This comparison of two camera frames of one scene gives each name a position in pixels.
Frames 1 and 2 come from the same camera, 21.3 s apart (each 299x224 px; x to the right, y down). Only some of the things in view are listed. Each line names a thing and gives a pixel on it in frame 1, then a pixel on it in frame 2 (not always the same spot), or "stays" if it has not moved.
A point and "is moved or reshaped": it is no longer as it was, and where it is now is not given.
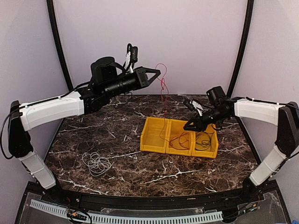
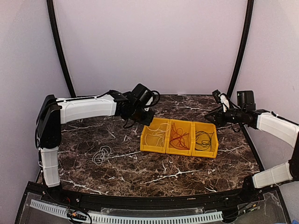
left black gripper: [142, 77] to [148, 120]
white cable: [97, 164] to [157, 137]
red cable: [176, 142] is moved or reshaped
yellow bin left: [154, 136] stays
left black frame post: [52, 12] stays
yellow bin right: [206, 143] stays
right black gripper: [197, 122] to [220, 119]
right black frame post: [244, 45] stays
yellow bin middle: [179, 142] stays
